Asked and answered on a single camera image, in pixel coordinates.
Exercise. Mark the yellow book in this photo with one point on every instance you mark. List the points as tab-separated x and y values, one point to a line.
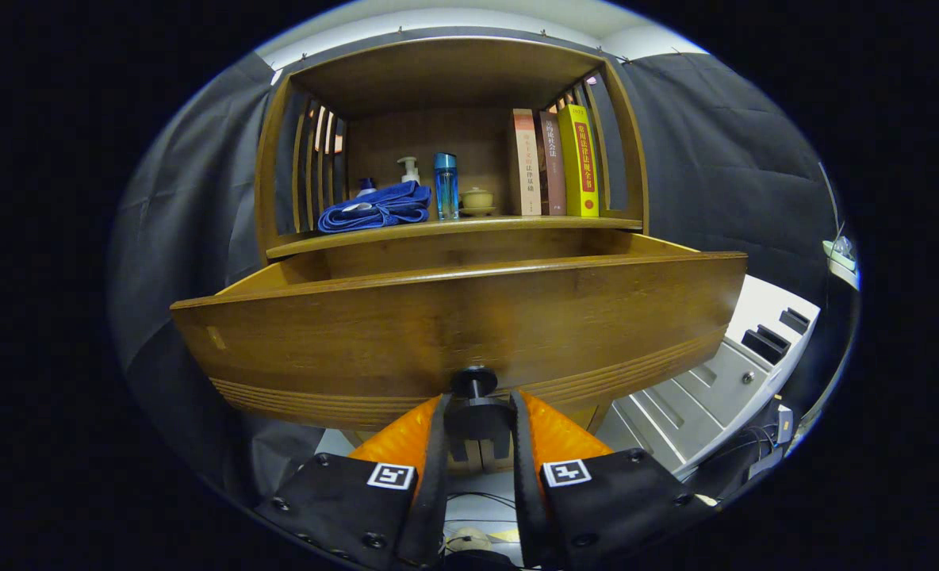
579	159

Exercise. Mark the beige book with orange band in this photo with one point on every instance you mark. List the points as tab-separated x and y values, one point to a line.
526	166

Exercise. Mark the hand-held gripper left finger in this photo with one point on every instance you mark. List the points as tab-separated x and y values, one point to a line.
434	492

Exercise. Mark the blue glass bottle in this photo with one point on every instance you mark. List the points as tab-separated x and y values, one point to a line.
446	190

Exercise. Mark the brown book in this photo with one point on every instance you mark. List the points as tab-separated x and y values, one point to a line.
553	166

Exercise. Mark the white pump bottle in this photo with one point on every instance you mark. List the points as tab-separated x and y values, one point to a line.
411	173

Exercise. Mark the wooden drawer with black knob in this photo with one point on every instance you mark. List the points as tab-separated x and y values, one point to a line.
438	333

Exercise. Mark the wooden cabinet with slatted shelf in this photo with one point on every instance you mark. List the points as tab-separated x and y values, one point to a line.
438	75

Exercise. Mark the wooden countertop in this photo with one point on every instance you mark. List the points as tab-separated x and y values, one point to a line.
454	228

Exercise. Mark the folded blue towel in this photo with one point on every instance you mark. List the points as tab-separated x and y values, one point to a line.
382	206

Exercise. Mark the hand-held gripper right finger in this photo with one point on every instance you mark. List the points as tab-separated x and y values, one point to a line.
526	507

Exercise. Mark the small white blue-capped bottle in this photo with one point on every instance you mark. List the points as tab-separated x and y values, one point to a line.
366	186

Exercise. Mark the yellow lidded teacup with saucer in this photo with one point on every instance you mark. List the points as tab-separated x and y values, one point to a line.
477	200

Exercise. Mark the small white device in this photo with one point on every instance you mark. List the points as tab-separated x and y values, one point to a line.
841	258

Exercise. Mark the white drawer cabinet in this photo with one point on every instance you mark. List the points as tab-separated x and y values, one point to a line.
707	388

